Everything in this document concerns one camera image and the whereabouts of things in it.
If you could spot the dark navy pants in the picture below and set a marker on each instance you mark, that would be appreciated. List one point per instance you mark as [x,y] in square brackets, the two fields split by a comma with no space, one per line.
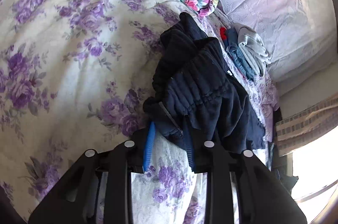
[195,98]

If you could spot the grey folded garment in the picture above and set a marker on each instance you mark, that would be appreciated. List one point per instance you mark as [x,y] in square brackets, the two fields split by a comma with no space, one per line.
[253,49]

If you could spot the red folded garment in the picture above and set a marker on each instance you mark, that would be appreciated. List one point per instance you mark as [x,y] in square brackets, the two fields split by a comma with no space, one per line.
[223,33]

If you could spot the beige striped curtain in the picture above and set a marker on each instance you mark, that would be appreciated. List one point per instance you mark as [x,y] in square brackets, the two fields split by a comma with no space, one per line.
[306,126]

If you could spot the purple floral bedspread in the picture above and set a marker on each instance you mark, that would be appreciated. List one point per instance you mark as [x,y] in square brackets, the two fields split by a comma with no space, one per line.
[74,76]

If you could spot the blue folded jeans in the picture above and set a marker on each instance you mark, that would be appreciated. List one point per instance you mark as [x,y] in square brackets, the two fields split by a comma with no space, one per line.
[236,55]

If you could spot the lilac lace headboard cover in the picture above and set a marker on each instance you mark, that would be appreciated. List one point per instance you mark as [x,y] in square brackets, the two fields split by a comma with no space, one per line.
[300,35]

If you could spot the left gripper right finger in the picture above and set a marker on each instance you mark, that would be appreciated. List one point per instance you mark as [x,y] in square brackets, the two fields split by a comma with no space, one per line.
[239,186]

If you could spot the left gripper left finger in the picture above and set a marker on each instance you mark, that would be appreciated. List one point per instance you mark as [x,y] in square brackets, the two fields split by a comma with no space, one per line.
[75,197]

